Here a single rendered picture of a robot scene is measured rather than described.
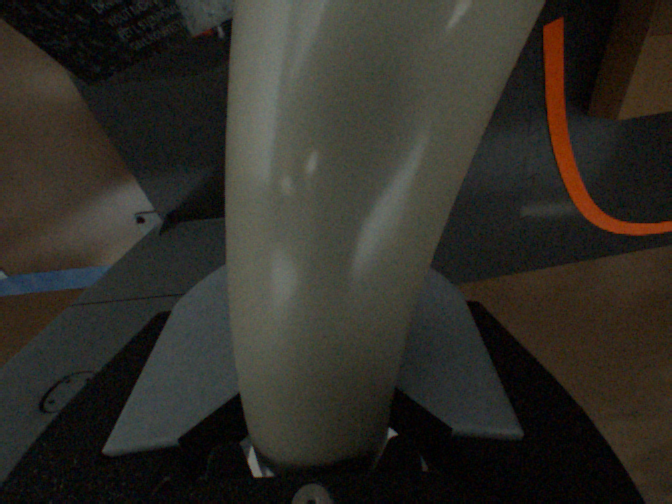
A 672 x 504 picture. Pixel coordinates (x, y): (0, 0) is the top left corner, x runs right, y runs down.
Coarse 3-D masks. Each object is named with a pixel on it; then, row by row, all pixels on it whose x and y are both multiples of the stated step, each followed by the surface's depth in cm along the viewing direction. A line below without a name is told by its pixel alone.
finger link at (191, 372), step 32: (192, 288) 9; (224, 288) 9; (192, 320) 8; (224, 320) 8; (160, 352) 7; (192, 352) 7; (224, 352) 7; (160, 384) 6; (192, 384) 6; (224, 384) 6; (128, 416) 6; (160, 416) 6; (192, 416) 6; (224, 416) 6; (128, 448) 5; (160, 448) 5; (192, 448) 6
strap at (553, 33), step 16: (544, 32) 75; (560, 32) 75; (544, 48) 77; (560, 48) 77; (544, 64) 79; (560, 64) 79; (560, 80) 81; (560, 96) 83; (560, 112) 86; (560, 128) 88; (560, 144) 91; (560, 160) 93; (576, 176) 96; (576, 192) 100; (592, 208) 103; (608, 224) 106; (624, 224) 106; (640, 224) 107; (656, 224) 107
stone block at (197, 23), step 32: (0, 0) 24; (32, 0) 25; (64, 0) 25; (96, 0) 26; (128, 0) 26; (160, 0) 26; (192, 0) 27; (224, 0) 27; (32, 32) 27; (64, 32) 28; (96, 32) 28; (128, 32) 28; (160, 32) 29; (192, 32) 30; (224, 32) 33; (64, 64) 30; (96, 64) 31; (128, 64) 32; (160, 64) 36; (192, 64) 45
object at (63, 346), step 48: (144, 240) 97; (192, 240) 92; (96, 288) 76; (144, 288) 74; (48, 336) 63; (96, 336) 61; (0, 384) 54; (48, 384) 52; (0, 432) 46; (0, 480) 40
